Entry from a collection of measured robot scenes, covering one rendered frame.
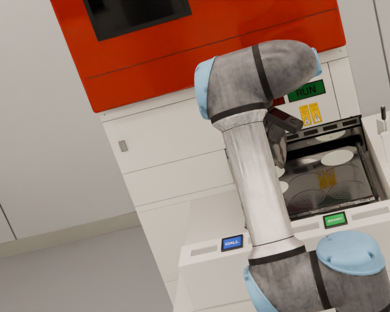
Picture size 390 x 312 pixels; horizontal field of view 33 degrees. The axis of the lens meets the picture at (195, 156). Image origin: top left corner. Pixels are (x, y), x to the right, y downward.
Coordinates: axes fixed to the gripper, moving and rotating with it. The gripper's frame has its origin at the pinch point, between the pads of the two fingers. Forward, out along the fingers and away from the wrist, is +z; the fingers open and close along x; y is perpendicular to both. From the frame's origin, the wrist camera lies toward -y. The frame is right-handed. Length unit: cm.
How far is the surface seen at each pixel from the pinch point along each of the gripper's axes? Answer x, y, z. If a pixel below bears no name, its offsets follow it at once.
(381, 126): -8.4, -28.0, -7.9
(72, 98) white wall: -84, 192, 11
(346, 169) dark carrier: -13.6, -11.8, 9.0
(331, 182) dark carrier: -5.7, -10.5, 8.9
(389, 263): 20.0, -37.5, 14.8
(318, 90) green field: -29.3, 1.0, -10.1
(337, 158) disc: -20.4, -5.4, 8.9
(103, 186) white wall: -82, 194, 68
